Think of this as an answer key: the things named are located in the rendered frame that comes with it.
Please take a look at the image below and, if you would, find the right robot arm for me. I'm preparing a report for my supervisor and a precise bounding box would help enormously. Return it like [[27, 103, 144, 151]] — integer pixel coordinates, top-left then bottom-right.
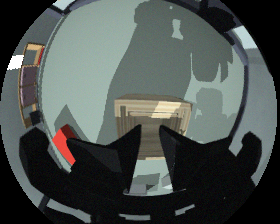
[[90, 216, 97, 223]]

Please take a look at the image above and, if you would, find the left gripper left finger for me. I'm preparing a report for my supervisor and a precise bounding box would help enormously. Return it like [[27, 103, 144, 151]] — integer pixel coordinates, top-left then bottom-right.
[[66, 124, 141, 194]]

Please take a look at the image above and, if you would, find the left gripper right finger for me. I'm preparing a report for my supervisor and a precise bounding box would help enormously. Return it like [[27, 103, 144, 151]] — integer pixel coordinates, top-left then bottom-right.
[[159, 125, 233, 192]]

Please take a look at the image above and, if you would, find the black metal overhead frame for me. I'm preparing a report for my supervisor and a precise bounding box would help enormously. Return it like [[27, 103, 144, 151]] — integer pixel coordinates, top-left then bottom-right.
[[38, 4, 66, 213]]

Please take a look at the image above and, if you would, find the red flat board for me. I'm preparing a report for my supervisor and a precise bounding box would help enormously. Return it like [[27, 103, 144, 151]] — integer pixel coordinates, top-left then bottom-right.
[[52, 124, 76, 165]]

